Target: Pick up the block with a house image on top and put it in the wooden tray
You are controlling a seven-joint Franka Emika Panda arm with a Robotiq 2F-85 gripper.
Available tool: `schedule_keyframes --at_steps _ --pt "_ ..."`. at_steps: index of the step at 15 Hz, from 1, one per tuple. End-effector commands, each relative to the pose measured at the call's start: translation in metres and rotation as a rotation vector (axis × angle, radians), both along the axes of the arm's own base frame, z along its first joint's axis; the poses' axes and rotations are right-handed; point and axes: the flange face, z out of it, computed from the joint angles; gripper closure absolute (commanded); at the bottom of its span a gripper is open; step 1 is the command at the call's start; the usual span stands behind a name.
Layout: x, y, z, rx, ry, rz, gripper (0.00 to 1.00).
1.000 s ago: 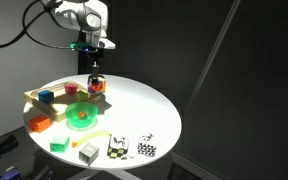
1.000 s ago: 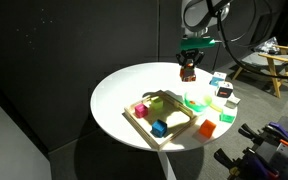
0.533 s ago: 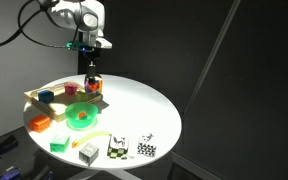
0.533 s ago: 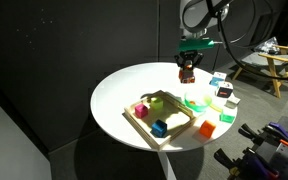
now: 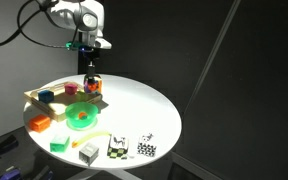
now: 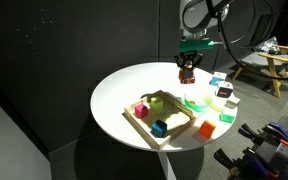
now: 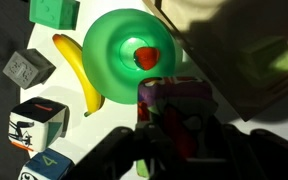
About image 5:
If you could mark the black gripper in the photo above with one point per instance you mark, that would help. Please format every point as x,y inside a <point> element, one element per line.
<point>91,55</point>

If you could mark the colourful house picture block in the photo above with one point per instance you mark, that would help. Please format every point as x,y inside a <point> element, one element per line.
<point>94,87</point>

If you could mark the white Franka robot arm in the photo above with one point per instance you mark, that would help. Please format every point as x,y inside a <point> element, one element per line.
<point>80,15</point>

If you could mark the yellow-green block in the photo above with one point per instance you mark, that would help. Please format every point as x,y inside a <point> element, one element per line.
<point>81,96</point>

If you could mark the pink block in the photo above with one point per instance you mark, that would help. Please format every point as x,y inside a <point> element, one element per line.
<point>71,89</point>

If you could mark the wooden tray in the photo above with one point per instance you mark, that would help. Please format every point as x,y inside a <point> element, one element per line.
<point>59,111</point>

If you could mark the blue block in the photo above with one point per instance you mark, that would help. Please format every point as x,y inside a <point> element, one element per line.
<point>46,96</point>

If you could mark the orange block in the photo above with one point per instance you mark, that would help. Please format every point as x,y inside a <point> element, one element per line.
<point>40,123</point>

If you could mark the green block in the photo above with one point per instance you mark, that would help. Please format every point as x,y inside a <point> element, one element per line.
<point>59,143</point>

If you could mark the grey block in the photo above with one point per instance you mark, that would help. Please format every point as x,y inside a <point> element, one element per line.
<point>88,154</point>

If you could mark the translucent green plastic bowl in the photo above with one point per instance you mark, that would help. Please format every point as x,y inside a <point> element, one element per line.
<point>74,121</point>

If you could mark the yellow plastic spoon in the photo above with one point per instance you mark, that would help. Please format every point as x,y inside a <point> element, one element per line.
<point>90,136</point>

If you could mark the animal print cube checkered side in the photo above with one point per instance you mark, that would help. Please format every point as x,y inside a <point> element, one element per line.
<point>118,146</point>

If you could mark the animal print cube triangle side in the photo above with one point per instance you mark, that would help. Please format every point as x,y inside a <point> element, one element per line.
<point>147,145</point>

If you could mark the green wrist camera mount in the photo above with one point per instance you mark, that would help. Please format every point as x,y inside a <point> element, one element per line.
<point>73,45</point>

